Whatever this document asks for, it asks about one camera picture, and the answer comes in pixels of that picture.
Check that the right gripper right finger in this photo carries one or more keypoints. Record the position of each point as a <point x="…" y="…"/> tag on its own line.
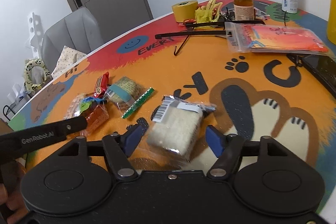
<point x="264" y="174"/>

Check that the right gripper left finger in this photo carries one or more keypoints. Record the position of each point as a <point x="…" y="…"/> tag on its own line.
<point x="81" y="174"/>

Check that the red orange snack packet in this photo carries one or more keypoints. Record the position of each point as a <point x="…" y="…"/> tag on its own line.
<point x="95" y="112"/>

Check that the long cracker packet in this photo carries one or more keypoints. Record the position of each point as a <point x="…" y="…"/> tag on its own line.
<point x="74" y="108"/>

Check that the green teal cookie packet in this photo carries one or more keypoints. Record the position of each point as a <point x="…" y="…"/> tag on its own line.
<point x="127" y="95"/>

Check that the red candy bar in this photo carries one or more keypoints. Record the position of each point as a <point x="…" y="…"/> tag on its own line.
<point x="101" y="85"/>

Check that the white rice cake packet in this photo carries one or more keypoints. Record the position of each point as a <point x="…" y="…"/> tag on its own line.
<point x="176" y="125"/>

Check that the person's left hand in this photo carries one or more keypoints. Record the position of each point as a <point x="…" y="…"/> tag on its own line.
<point x="13" y="207"/>

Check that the panda print neck pillow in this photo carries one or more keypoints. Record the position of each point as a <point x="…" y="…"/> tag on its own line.
<point x="35" y="74"/>

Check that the colourful cartoon table mat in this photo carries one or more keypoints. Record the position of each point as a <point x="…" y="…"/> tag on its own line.
<point x="255" y="94"/>

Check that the dotted cream cushion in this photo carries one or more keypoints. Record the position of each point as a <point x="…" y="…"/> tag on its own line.
<point x="67" y="58"/>

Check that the white perforated rack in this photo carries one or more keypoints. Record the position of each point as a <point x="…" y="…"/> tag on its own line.
<point x="34" y="42"/>

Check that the black flat phone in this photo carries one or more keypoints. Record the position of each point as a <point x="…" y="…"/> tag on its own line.
<point x="321" y="67"/>

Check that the grey upholstered chair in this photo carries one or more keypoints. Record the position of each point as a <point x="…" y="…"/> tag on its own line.
<point x="78" y="30"/>

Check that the red packet in zip bag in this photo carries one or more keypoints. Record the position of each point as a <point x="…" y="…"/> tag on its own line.
<point x="259" y="38"/>

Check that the black wiper blade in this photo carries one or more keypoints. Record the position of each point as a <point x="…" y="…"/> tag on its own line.
<point x="187" y="34"/>
<point x="222" y="23"/>

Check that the amber liquor bottle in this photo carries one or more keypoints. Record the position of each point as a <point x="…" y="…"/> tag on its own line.
<point x="244" y="10"/>

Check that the orange juice bottle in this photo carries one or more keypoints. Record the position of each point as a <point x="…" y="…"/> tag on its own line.
<point x="331" y="25"/>

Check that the yellow tape roll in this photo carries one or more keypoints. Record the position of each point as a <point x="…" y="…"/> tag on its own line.
<point x="184" y="10"/>

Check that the black wire shelf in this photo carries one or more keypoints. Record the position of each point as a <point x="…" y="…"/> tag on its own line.
<point x="10" y="110"/>

